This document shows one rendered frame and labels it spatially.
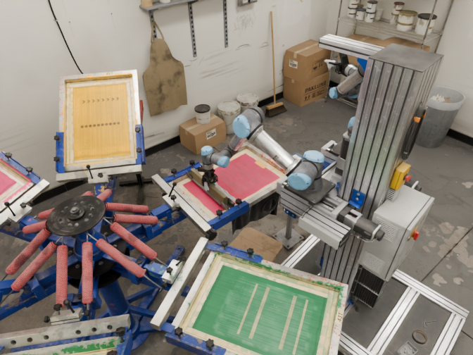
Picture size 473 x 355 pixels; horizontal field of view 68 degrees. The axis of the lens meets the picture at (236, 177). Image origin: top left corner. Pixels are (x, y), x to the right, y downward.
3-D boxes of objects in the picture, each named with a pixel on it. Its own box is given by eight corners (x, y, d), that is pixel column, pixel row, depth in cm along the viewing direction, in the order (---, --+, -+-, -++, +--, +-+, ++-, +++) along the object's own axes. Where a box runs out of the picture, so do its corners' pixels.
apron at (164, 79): (186, 102, 446) (174, 14, 378) (189, 104, 441) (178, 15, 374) (148, 115, 421) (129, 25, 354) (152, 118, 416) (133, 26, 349)
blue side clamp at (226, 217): (244, 206, 242) (244, 198, 237) (249, 210, 239) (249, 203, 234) (209, 227, 228) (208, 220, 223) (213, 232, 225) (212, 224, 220)
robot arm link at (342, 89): (374, 70, 191) (331, 103, 238) (390, 67, 194) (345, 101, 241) (367, 51, 192) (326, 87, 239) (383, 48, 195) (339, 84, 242)
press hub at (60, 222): (141, 299, 293) (95, 175, 206) (164, 334, 269) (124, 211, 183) (96, 328, 275) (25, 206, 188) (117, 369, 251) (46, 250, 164)
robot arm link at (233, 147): (260, 96, 199) (226, 143, 237) (250, 103, 193) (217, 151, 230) (275, 109, 199) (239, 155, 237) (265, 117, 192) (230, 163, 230)
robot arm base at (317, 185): (327, 184, 209) (330, 171, 203) (313, 196, 201) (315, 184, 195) (306, 173, 217) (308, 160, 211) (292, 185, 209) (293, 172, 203)
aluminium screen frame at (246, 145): (246, 144, 297) (246, 141, 294) (297, 178, 261) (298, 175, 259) (166, 184, 260) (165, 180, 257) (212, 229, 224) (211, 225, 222)
